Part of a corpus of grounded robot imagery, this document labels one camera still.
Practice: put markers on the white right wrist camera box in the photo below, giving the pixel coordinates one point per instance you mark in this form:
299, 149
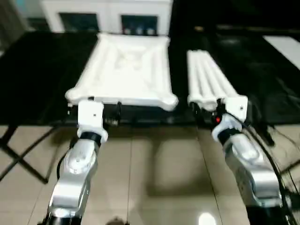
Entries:
234, 108

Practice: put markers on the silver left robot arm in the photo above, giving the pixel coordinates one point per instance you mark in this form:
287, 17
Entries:
75, 173

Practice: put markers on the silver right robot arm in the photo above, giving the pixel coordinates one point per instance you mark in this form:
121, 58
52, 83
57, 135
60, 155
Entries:
248, 164

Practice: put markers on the white cabinet with glass doors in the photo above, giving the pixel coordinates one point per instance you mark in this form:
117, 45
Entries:
108, 14

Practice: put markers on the black work mat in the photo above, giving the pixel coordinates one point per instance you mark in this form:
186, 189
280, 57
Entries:
37, 70

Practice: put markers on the black folding stand frame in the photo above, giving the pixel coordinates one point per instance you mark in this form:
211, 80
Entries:
23, 154

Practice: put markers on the white plastic table top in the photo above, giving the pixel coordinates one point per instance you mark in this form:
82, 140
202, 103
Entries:
124, 70

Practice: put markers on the white plastic table leg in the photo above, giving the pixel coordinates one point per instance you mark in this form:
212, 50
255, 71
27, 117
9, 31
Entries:
206, 79
216, 82
227, 86
194, 79

